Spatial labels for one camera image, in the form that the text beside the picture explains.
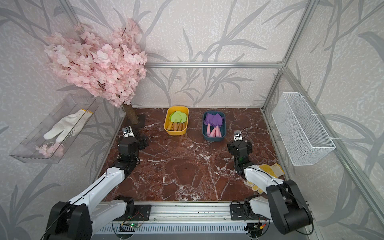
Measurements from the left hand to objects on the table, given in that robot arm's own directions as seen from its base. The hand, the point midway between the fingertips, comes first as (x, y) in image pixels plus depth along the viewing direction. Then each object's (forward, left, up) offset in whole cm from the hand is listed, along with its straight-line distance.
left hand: (136, 135), depth 84 cm
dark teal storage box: (+16, -53, -14) cm, 57 cm away
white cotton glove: (-6, +24, +16) cm, 29 cm away
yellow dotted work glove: (-14, -81, -15) cm, 83 cm away
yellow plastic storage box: (+31, -13, -11) cm, 36 cm away
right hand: (+1, -61, -4) cm, 61 cm away
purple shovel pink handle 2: (+21, -49, -13) cm, 55 cm away
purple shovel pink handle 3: (+11, -50, -13) cm, 53 cm away
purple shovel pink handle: (+23, -43, -13) cm, 50 cm away
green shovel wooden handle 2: (+25, -24, -15) cm, 38 cm away
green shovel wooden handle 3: (+16, -22, -13) cm, 30 cm away
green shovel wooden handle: (+25, -18, -15) cm, 35 cm away
